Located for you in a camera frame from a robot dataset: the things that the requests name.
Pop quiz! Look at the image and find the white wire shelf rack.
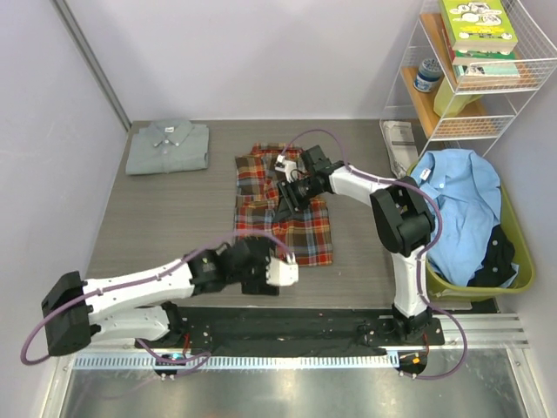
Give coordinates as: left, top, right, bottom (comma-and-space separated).
379, 1, 556, 155

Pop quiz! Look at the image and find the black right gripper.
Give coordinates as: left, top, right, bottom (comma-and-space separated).
276, 176, 325, 221

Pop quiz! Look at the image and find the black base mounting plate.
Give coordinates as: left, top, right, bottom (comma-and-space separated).
130, 305, 446, 349

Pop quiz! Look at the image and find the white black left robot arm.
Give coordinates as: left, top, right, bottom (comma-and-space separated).
41, 237, 298, 357

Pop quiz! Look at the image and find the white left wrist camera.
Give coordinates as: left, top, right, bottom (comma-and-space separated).
265, 254, 299, 287

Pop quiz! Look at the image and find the light blue shirt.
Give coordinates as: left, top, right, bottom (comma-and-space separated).
411, 149, 501, 287

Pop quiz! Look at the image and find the white slotted cable duct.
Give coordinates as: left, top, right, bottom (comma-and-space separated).
73, 351, 399, 371

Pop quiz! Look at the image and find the grey wall corner strip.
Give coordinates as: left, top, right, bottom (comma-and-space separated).
50, 0, 131, 131

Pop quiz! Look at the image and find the green laundry basket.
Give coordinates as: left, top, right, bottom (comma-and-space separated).
406, 160, 534, 302

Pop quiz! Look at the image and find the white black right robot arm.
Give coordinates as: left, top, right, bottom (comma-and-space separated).
273, 145, 435, 344

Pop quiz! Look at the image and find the folded grey shirt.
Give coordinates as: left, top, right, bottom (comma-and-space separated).
125, 118, 210, 176

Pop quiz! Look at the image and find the blue white jar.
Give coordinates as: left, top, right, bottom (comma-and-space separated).
413, 58, 443, 93

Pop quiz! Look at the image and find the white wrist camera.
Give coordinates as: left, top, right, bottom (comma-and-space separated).
274, 154, 298, 183
265, 254, 299, 287

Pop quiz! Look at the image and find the green top book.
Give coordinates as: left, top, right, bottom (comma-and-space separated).
438, 0, 519, 53

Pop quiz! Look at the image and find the black garment in basket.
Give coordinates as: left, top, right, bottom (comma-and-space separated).
467, 225, 519, 288

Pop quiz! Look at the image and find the red brown plaid shirt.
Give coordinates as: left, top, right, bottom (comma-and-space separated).
233, 141, 335, 267

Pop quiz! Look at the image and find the yellow green cloth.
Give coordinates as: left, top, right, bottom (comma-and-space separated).
433, 78, 482, 118

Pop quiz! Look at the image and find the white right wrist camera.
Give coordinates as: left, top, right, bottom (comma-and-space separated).
274, 154, 298, 183

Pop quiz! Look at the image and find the clear plastic bag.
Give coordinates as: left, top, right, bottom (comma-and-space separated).
380, 120, 419, 179

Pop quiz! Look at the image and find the aluminium frame rail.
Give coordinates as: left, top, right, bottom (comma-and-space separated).
53, 313, 531, 354

